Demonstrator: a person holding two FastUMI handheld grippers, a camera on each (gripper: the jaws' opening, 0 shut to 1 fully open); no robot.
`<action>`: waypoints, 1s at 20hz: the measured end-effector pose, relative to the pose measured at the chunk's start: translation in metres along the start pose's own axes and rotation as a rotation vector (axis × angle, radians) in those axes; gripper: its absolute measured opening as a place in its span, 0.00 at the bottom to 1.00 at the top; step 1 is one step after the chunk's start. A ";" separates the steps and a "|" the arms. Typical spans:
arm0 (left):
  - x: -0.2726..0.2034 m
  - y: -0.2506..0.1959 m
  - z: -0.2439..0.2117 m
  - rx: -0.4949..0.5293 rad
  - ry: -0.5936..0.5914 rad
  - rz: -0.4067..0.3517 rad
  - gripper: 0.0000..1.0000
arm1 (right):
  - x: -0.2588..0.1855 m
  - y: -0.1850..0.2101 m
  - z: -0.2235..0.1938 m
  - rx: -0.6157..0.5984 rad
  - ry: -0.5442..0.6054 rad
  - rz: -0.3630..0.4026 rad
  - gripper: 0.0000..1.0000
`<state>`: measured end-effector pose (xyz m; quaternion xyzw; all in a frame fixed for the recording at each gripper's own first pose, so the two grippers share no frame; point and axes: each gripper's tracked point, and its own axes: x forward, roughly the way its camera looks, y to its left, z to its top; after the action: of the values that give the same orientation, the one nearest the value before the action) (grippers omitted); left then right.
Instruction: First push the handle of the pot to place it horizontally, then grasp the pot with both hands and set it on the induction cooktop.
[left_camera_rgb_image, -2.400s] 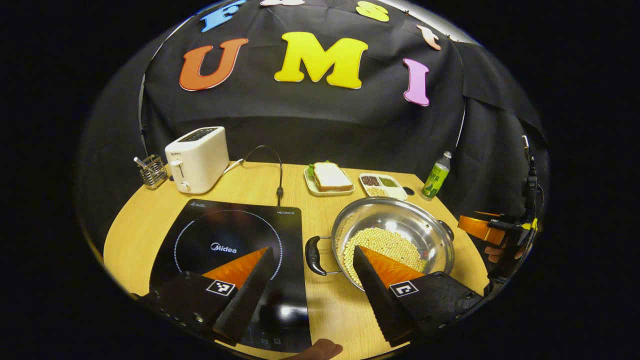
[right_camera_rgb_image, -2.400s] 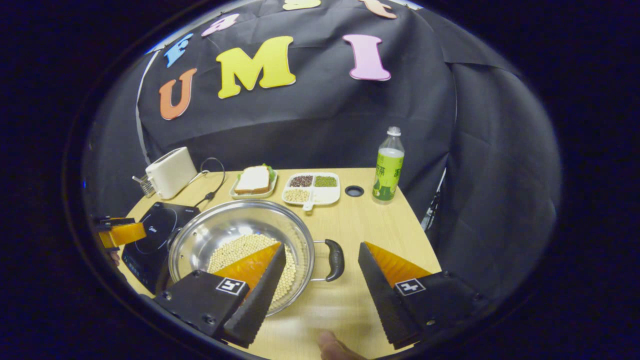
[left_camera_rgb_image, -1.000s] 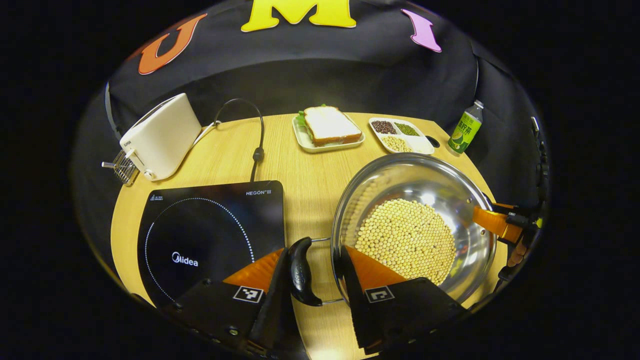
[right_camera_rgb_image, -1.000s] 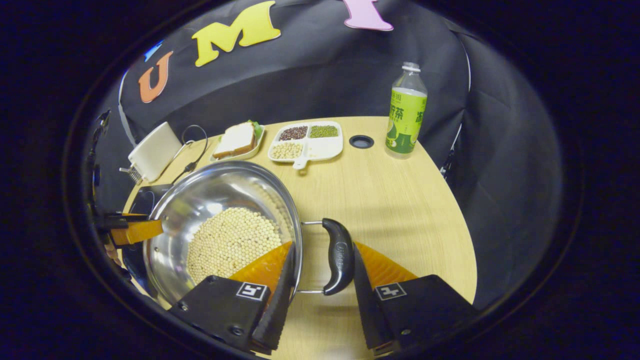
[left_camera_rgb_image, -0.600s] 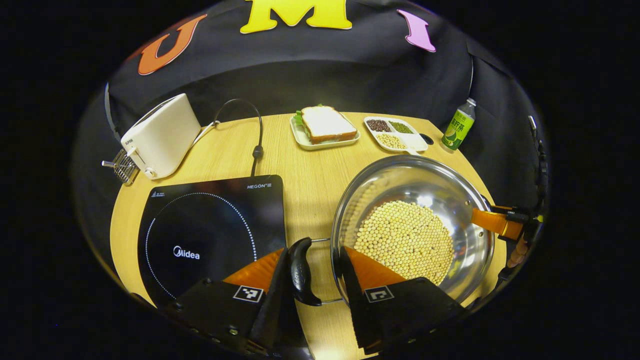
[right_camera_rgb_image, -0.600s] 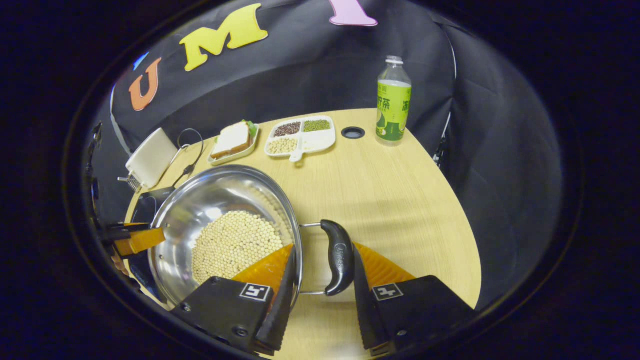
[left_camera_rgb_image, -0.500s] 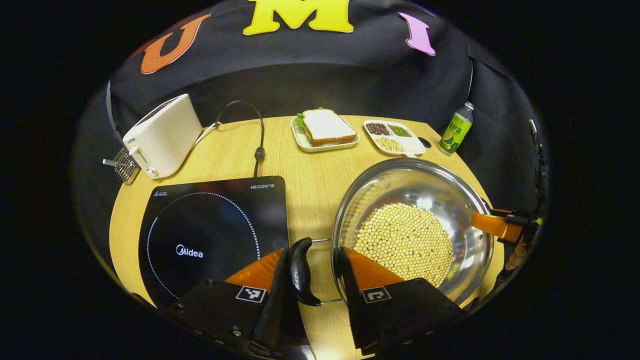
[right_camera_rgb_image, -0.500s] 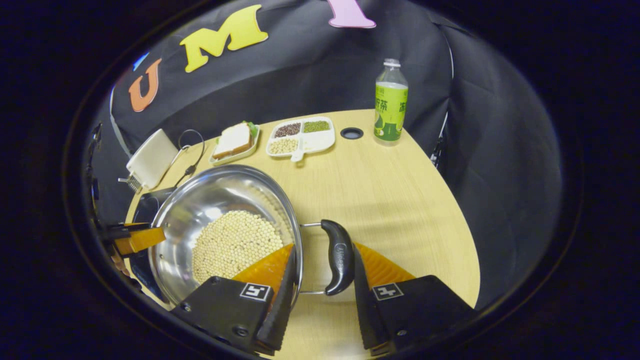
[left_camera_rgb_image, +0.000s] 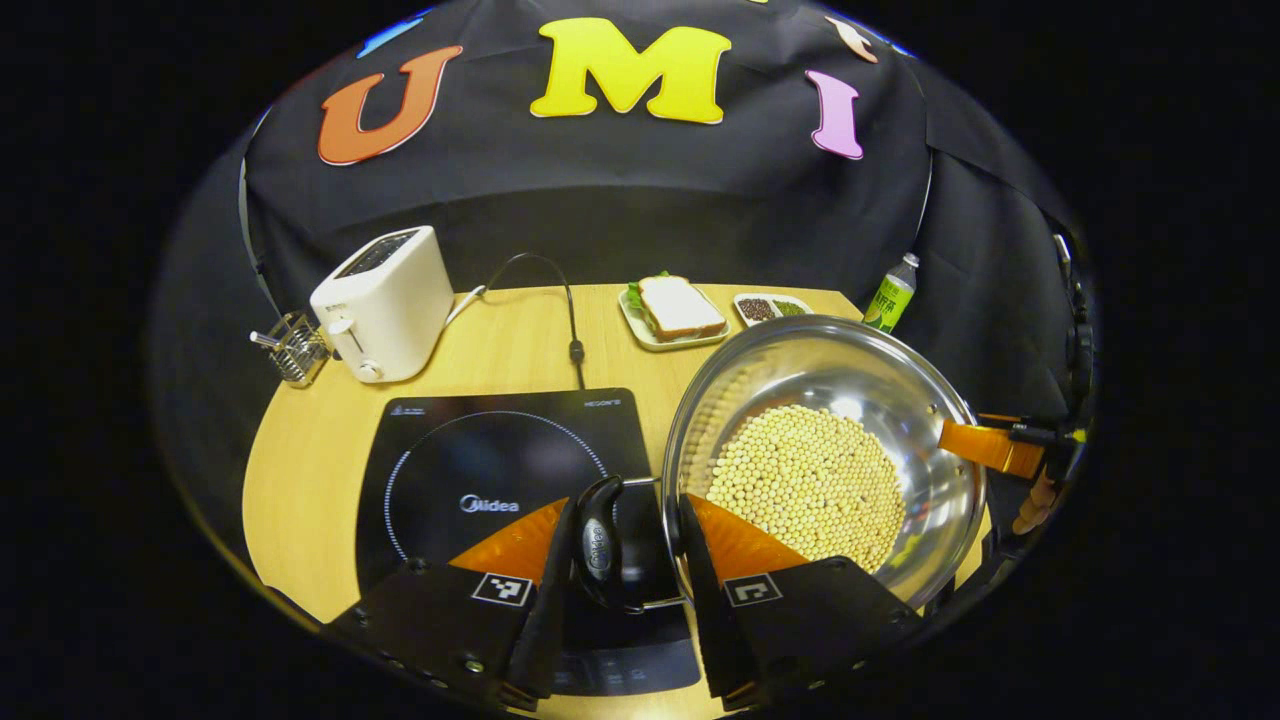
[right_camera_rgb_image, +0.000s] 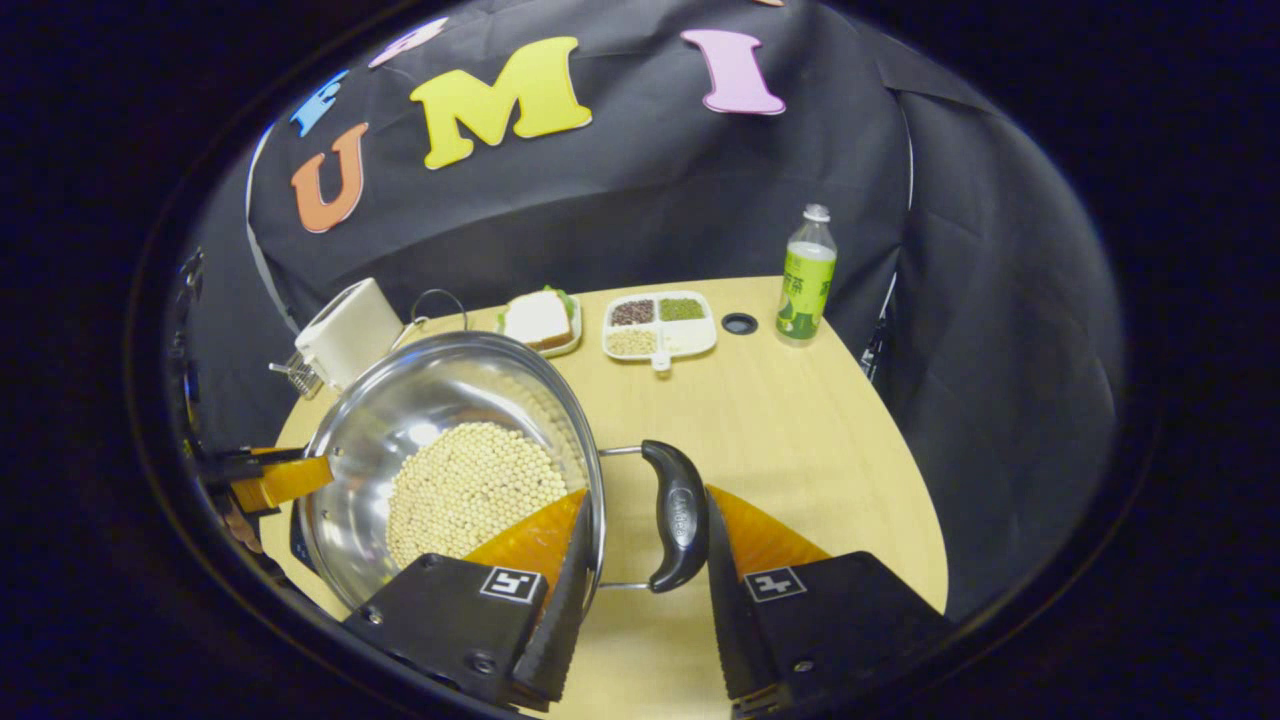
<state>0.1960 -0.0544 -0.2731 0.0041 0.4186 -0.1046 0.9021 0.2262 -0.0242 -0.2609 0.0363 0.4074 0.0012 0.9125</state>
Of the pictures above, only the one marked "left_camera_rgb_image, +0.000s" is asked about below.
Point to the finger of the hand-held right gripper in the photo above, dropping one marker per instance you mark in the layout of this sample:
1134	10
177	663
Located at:
990	447
1038	500

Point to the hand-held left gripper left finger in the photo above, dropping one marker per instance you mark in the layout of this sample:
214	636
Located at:
550	620

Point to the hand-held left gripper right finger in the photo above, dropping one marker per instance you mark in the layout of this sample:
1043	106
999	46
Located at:
705	620

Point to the black induction cooktop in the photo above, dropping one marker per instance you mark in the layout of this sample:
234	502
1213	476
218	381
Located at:
480	450

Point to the pile of soybeans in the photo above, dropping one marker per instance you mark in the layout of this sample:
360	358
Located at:
810	480

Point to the green label bottle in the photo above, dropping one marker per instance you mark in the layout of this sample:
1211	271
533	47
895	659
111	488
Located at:
890	300

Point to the white divided dish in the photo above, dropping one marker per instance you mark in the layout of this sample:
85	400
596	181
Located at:
770	309

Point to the pale green plate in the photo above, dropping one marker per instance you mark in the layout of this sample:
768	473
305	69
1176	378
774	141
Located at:
640	333

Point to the sandwich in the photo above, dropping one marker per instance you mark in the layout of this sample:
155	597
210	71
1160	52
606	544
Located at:
680	305

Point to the white toaster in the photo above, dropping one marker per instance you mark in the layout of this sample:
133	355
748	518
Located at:
390	310

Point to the black backdrop cloth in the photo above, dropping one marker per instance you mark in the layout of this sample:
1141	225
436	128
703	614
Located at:
620	210

